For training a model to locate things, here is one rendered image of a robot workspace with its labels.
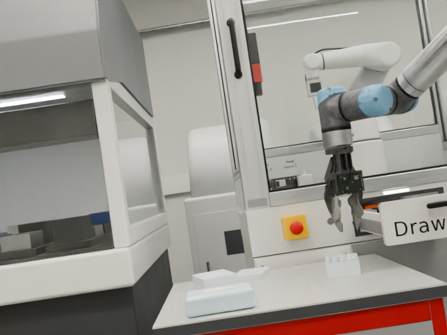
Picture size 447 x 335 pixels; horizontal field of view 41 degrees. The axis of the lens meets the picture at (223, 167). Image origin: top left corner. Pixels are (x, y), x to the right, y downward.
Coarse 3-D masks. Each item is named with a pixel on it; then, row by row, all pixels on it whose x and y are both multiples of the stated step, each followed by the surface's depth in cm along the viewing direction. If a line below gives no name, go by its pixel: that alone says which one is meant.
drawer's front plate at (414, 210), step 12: (384, 204) 151; (396, 204) 151; (408, 204) 151; (420, 204) 151; (384, 216) 151; (396, 216) 151; (408, 216) 151; (420, 216) 151; (432, 216) 151; (444, 216) 151; (384, 228) 151; (408, 228) 151; (432, 228) 151; (444, 228) 151; (384, 240) 151; (396, 240) 151; (408, 240) 151; (420, 240) 151
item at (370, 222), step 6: (366, 210) 186; (372, 210) 186; (366, 216) 175; (372, 216) 168; (378, 216) 161; (366, 222) 175; (372, 222) 168; (378, 222) 161; (360, 228) 184; (366, 228) 176; (372, 228) 169; (378, 228) 162; (378, 234) 164
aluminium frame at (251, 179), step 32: (224, 0) 187; (224, 32) 187; (224, 64) 186; (224, 96) 277; (256, 96) 187; (256, 128) 186; (256, 160) 186; (256, 192) 185; (288, 192) 185; (320, 192) 185
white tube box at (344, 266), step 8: (344, 256) 161; (328, 264) 151; (336, 264) 150; (344, 264) 150; (352, 264) 150; (328, 272) 151; (336, 272) 150; (344, 272) 150; (352, 272) 150; (360, 272) 149
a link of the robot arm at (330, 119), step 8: (328, 88) 150; (336, 88) 149; (344, 88) 150; (320, 96) 151; (328, 96) 149; (336, 96) 148; (320, 104) 151; (328, 104) 149; (336, 104) 147; (320, 112) 151; (328, 112) 149; (336, 112) 147; (320, 120) 152; (328, 120) 149; (336, 120) 148; (344, 120) 148; (328, 128) 149; (336, 128) 148; (344, 128) 149
